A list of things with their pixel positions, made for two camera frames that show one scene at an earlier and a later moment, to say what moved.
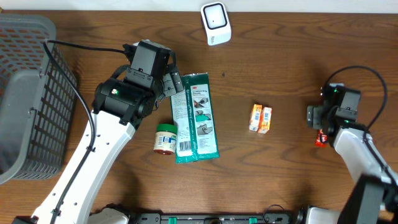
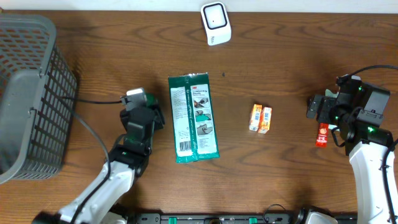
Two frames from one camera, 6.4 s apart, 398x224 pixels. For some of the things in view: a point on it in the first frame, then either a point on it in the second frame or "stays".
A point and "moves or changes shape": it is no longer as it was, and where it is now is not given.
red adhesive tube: [322, 139] stays
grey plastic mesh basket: [38, 97] stays
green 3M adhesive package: [194, 119] stays
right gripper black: [314, 113] to [327, 104]
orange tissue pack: [254, 122] stays
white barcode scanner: [217, 23] stays
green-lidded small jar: [165, 139] moves or changes shape
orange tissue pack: [265, 120] stays
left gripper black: [174, 81] to [159, 119]
